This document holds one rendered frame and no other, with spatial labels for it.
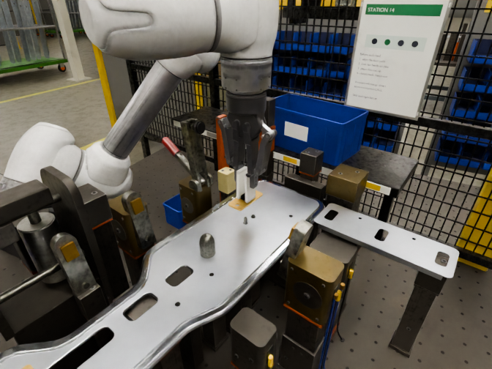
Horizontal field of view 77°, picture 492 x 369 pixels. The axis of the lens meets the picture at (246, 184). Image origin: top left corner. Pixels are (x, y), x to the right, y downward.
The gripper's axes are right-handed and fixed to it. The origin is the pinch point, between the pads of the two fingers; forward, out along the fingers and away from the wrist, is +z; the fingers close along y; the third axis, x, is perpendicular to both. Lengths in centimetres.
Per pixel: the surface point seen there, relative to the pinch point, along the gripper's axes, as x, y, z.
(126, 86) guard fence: 132, -258, 42
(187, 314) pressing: -25.3, 7.4, 10.5
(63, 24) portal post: 262, -651, 8
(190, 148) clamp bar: -1.8, -14.7, -4.9
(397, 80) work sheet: 54, 13, -14
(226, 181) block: 6.1, -11.2, 6.1
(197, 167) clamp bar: -1.2, -13.7, -0.2
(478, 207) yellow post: 58, 44, 19
